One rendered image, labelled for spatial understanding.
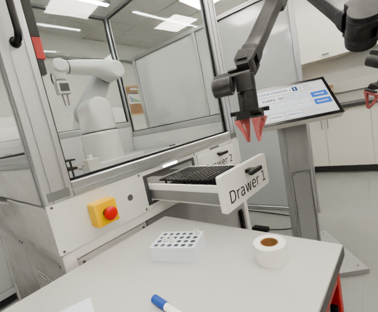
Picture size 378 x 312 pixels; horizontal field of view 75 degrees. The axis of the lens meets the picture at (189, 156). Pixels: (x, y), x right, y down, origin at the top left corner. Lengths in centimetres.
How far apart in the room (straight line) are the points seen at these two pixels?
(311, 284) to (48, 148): 68
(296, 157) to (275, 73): 102
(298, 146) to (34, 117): 147
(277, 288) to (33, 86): 74
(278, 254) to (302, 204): 130
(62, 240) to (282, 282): 57
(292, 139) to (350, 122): 207
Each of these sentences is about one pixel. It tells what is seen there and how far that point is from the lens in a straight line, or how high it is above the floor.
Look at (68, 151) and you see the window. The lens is 80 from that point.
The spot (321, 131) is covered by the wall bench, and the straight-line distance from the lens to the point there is 380.
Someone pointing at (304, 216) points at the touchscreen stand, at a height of 30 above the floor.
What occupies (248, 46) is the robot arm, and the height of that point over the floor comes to 128.
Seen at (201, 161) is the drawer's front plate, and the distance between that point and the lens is 111.
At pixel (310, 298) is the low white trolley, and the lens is 52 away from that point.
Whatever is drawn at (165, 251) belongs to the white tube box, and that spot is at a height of 79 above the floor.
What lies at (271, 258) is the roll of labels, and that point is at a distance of 57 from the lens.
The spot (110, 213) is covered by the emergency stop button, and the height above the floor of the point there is 88.
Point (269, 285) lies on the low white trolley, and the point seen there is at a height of 76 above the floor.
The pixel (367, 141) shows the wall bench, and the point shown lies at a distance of 378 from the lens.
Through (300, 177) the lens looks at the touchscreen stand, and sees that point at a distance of 180.
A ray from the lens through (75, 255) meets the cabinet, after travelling 83.
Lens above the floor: 109
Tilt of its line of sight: 8 degrees down
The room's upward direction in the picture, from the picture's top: 11 degrees counter-clockwise
